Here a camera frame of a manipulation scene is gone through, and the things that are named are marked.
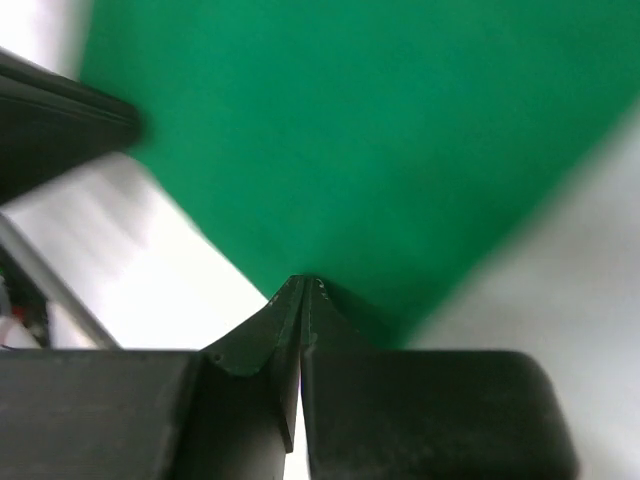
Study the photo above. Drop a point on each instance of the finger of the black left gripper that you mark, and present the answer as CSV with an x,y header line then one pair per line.
x,y
51,124

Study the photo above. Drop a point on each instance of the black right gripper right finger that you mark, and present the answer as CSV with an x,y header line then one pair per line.
x,y
373,413

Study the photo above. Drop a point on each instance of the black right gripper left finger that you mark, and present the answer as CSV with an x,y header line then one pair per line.
x,y
227,411

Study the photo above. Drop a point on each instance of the green t shirt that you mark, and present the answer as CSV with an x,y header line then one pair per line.
x,y
385,146

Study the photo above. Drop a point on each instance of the aluminium table edge rail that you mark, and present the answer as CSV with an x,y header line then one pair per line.
x,y
23,257

